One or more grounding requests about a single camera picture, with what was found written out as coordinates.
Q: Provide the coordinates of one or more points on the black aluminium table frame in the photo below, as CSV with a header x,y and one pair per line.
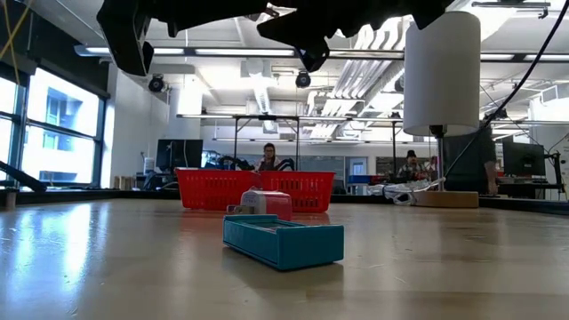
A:
x,y
133,194

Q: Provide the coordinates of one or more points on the long ceiling light strip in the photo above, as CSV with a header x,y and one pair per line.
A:
x,y
244,52
213,116

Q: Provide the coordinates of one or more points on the large office window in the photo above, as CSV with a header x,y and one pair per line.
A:
x,y
62,111

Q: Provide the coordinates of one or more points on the black background rig frame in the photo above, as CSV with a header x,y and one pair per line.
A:
x,y
266,117

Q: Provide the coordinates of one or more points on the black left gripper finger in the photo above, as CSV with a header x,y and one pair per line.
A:
x,y
126,35

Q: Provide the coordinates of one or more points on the blue storage bin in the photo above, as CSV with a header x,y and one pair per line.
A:
x,y
358,179

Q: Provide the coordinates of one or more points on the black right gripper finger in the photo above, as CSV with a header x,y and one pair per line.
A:
x,y
316,55

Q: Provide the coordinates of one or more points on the person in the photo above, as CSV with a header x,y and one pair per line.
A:
x,y
269,162
412,166
471,160

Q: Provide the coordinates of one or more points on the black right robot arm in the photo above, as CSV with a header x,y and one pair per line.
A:
x,y
427,9

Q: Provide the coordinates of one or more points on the pink white tape dispenser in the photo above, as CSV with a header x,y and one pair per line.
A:
x,y
271,204

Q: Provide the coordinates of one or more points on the teal rectangular box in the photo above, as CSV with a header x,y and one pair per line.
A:
x,y
284,249

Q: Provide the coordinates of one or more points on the round black ceiling speaker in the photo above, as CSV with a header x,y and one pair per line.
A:
x,y
156,83
303,79

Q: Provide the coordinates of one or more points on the black background robot arm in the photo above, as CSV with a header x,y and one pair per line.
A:
x,y
286,164
233,163

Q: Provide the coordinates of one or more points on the black computer monitor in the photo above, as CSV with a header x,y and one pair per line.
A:
x,y
178,153
524,159

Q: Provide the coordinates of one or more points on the white cylindrical lamp shade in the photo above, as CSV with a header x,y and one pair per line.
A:
x,y
440,75

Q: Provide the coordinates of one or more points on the small wooden boxes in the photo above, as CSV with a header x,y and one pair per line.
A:
x,y
124,183

